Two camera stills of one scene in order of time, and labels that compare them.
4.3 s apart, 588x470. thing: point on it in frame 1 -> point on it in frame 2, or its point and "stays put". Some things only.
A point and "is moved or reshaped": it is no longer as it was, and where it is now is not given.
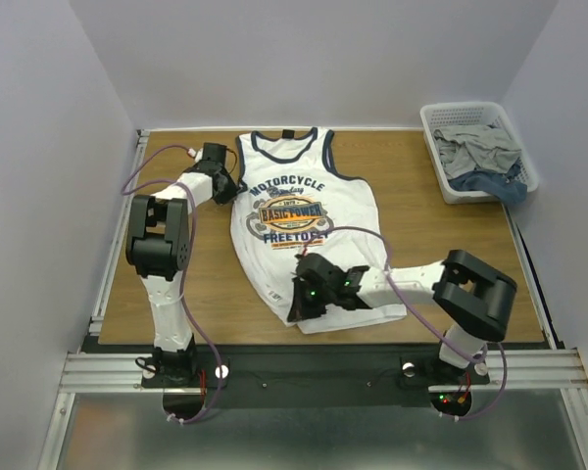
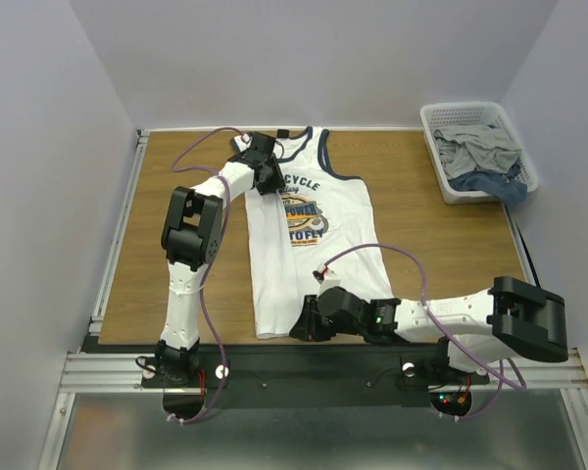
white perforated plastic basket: x=469 y=114 stays put
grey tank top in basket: x=463 y=150 stays put
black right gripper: x=306 y=295 -> x=309 y=318
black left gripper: x=225 y=199 -> x=277 y=181
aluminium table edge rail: x=107 y=372 stays put
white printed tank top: x=288 y=208 is moved or reshaped
